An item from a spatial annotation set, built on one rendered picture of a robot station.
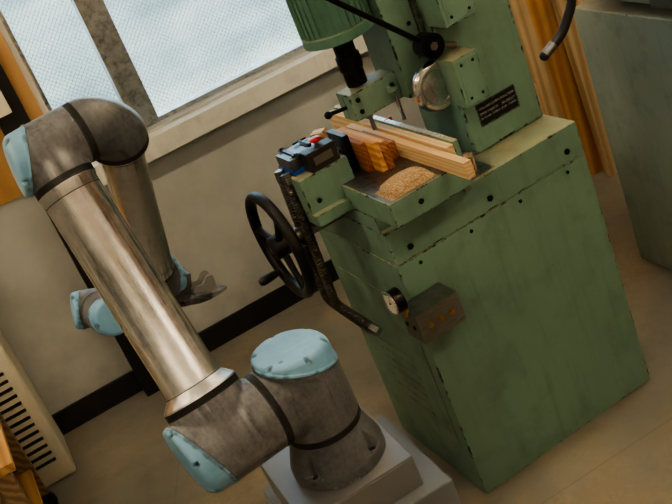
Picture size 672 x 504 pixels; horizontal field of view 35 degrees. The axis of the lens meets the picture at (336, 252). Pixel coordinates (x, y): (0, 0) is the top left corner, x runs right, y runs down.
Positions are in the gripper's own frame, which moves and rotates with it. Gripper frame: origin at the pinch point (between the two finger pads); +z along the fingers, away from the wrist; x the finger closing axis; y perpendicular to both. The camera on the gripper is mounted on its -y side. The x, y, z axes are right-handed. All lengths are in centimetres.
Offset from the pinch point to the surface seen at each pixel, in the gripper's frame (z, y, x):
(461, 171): 40, 34, -48
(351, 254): 33.6, 4.7, -5.3
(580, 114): 175, 12, 81
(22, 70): -20, 44, 121
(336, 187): 24.3, 26.2, -17.7
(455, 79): 51, 50, -29
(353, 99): 32, 46, -13
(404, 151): 39, 34, -24
